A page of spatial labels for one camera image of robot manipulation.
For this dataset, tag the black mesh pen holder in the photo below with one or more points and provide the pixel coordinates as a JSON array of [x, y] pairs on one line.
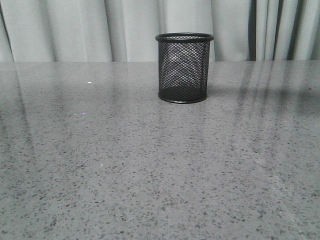
[[183, 65]]

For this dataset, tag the grey pleated curtain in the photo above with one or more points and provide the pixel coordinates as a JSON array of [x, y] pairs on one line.
[[125, 30]]

